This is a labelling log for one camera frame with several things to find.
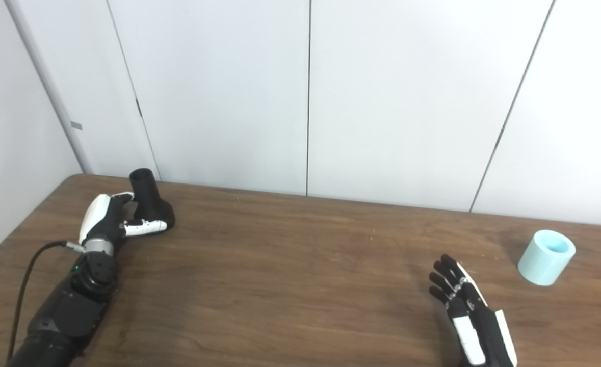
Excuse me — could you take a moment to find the light-blue short hose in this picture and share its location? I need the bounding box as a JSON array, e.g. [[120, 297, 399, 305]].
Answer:
[[517, 229, 577, 286]]

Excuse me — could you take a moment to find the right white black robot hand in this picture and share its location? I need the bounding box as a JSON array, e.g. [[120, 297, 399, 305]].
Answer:
[[429, 255, 518, 367]]

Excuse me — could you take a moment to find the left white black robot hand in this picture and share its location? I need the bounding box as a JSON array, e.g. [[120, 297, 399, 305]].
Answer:
[[79, 192, 168, 244]]

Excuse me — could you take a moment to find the black flared nozzle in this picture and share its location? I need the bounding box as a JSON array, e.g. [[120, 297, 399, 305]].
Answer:
[[129, 168, 175, 230]]

